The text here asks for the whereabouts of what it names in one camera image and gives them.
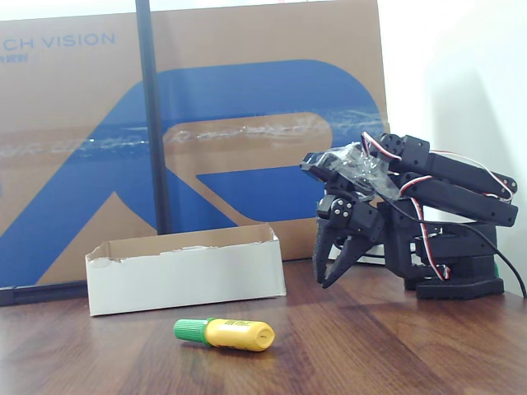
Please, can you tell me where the black stand base rail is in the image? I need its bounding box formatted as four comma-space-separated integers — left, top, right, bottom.
0, 281, 88, 308

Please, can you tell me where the large brown carton blue print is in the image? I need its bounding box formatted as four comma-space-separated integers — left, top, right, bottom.
0, 0, 390, 289

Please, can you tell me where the white open cardboard box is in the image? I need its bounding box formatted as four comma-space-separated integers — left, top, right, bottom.
85, 221, 287, 317

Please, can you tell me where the black camera cable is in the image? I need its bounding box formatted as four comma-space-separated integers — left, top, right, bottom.
357, 197, 527, 298

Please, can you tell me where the black stand pole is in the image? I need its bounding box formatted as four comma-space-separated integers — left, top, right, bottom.
134, 0, 173, 236

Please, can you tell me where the plastic-wrapped wrist camera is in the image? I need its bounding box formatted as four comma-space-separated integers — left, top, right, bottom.
300, 142, 403, 202

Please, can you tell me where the yellow glue stick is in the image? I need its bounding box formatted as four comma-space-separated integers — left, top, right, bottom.
172, 317, 276, 353

